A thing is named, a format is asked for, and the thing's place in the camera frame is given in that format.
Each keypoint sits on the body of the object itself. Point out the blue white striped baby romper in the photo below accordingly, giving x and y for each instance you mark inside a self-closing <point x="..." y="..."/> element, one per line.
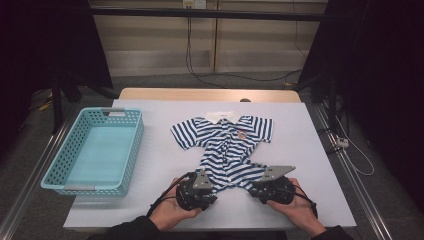
<point x="226" y="150"/>

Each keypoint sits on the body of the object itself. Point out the person's right hand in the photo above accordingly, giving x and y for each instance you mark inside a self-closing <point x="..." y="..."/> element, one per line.
<point x="301" y="213"/>

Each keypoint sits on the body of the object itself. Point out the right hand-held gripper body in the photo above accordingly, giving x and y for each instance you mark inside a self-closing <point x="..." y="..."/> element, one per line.
<point x="278" y="193"/>

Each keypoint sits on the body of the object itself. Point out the white power strip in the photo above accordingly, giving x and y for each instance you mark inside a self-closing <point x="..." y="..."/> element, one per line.
<point x="342" y="142"/>

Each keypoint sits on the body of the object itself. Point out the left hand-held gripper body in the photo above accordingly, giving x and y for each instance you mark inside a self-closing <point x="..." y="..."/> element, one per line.
<point x="191" y="196"/>

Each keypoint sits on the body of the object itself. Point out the person's left hand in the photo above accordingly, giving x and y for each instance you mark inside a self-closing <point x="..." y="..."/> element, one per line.
<point x="166" y="213"/>

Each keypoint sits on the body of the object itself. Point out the light blue plastic basket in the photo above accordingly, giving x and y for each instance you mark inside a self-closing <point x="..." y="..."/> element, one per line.
<point x="100" y="156"/>

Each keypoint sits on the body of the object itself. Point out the black curtain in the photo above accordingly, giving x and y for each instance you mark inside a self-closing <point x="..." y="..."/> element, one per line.
<point x="40" y="40"/>
<point x="383" y="66"/>

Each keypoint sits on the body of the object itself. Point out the black metal stand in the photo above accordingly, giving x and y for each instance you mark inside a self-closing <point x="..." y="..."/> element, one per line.
<point x="57" y="100"/>
<point x="331" y="100"/>

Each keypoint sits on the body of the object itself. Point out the metal floor rail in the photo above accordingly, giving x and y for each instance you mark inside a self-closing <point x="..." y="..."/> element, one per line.
<point x="30" y="186"/>
<point x="360" y="186"/>

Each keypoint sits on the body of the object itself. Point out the dark round table grommet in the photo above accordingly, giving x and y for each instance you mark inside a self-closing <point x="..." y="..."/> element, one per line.
<point x="245" y="100"/>

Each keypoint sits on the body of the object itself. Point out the white wall socket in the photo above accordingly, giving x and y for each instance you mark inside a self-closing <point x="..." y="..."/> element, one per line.
<point x="194" y="3"/>

